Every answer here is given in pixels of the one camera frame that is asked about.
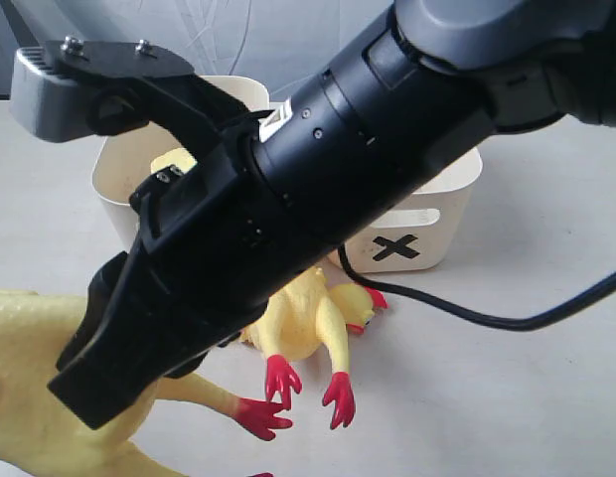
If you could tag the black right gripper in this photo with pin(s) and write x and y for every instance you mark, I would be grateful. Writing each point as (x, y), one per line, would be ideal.
(213, 244)

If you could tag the whole yellow rubber chicken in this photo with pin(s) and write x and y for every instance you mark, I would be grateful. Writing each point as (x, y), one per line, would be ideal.
(304, 315)

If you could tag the headless yellow rubber chicken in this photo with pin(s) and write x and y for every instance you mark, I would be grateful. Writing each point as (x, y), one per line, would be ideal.
(41, 437)

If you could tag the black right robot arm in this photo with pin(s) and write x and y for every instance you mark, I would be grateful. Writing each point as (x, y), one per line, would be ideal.
(425, 83)

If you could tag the rubber chicken in O bin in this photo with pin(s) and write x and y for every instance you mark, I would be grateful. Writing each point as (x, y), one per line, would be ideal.
(178, 157)

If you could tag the cream bin marked O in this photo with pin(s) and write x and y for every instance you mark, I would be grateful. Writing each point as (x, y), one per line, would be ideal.
(124, 160)

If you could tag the cream bin marked X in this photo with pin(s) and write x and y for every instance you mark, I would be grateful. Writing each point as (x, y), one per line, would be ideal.
(416, 234)

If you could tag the white backdrop curtain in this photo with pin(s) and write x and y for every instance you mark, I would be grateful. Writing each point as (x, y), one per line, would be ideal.
(281, 44)

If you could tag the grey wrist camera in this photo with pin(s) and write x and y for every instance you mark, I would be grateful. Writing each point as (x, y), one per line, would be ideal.
(71, 89)

